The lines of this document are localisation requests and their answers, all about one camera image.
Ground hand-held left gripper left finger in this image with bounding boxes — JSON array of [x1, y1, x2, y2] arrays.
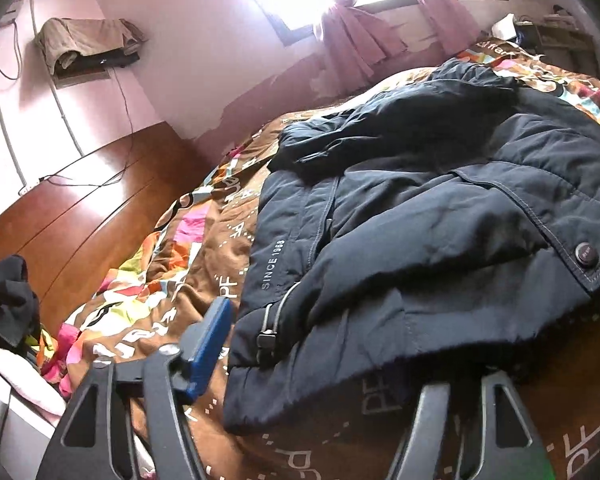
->
[[36, 296, 234, 480]]

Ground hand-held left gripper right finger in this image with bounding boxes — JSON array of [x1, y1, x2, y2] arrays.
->
[[385, 367, 556, 480]]

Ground navy padded jacket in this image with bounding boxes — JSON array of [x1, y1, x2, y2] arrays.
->
[[222, 57, 600, 436]]

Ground colourful printed blanket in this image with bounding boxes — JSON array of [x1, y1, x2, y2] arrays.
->
[[35, 35, 600, 480]]

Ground wooden headboard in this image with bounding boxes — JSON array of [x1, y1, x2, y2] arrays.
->
[[0, 122, 221, 336]]

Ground pink cloth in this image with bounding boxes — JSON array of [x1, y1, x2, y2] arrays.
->
[[0, 347, 68, 428]]

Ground black garment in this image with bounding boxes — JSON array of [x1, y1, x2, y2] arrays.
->
[[0, 255, 42, 348]]

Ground grey box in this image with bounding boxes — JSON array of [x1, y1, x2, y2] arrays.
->
[[0, 372, 61, 471]]

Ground white pipe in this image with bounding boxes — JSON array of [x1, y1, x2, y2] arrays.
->
[[27, 0, 86, 158], [0, 55, 28, 188]]

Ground black flat device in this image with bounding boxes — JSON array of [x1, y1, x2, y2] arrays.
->
[[72, 50, 141, 71]]

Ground brown cloth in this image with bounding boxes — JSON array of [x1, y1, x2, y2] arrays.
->
[[34, 17, 148, 76]]

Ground pink tied curtain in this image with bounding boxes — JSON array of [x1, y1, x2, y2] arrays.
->
[[395, 0, 481, 56], [315, 0, 411, 83]]

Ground white bag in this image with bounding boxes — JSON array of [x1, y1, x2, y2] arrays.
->
[[490, 12, 518, 36]]

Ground wooden side table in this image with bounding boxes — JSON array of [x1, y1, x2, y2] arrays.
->
[[517, 10, 600, 68]]

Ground black cable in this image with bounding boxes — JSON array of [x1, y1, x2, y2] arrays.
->
[[37, 67, 133, 191]]

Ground white cable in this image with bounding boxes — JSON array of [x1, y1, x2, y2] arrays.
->
[[0, 15, 23, 81]]

